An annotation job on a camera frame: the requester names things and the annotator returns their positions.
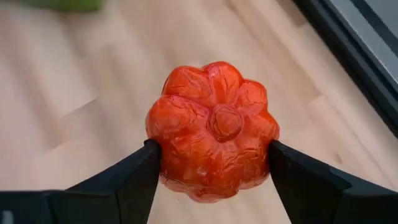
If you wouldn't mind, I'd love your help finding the orange-red pumpkin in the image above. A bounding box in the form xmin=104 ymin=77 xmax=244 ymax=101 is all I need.
xmin=145 ymin=60 xmax=280 ymax=204

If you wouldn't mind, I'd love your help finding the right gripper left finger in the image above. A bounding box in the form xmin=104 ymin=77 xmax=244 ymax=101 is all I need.
xmin=67 ymin=139 xmax=162 ymax=224

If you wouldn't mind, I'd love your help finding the long green vegetable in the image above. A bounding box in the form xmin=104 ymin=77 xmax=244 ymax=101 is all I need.
xmin=18 ymin=0 xmax=103 ymax=13

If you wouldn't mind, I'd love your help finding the black aluminium table frame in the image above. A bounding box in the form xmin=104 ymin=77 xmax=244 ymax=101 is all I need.
xmin=292 ymin=0 xmax=398 ymax=138

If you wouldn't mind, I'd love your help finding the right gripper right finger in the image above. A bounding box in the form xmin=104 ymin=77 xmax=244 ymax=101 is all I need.
xmin=269 ymin=140 xmax=353 ymax=224

